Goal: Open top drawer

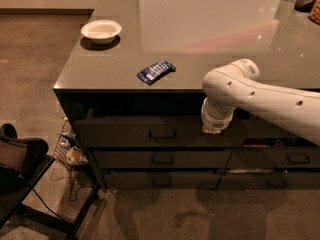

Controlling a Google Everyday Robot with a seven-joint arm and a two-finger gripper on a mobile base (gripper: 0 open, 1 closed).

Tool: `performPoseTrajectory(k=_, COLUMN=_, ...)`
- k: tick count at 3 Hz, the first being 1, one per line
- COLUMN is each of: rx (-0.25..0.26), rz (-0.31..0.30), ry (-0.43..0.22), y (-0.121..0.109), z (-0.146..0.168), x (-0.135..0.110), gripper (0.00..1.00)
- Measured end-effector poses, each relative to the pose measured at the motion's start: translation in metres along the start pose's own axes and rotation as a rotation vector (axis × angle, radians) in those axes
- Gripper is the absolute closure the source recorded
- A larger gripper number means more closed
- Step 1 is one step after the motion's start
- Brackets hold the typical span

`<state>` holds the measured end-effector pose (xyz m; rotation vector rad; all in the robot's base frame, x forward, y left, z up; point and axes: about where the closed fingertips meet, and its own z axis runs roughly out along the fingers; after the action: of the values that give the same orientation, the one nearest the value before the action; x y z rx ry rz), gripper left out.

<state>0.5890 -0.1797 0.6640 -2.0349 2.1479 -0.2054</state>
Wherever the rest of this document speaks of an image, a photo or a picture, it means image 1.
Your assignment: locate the brown woven object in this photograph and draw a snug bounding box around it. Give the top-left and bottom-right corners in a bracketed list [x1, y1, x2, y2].
[308, 0, 320, 25]

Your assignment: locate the blue snack packet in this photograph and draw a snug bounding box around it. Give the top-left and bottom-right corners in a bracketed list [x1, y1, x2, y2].
[137, 61, 176, 85]

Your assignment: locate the black cable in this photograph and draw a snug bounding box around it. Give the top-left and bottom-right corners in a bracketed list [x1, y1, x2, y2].
[30, 187, 68, 222]

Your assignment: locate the wire basket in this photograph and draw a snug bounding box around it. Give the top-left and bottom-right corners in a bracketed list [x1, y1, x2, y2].
[51, 119, 88, 181]

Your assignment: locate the white paper bowl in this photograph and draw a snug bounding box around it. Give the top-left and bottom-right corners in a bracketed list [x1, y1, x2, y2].
[81, 20, 122, 45]

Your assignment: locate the grey counter cabinet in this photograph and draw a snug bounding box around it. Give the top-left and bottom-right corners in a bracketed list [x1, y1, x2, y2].
[54, 0, 320, 189]

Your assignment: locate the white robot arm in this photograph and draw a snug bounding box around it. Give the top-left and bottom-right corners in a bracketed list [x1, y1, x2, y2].
[201, 59, 320, 145]

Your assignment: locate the black chair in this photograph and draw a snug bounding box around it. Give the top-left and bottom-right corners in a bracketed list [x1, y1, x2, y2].
[0, 123, 99, 240]

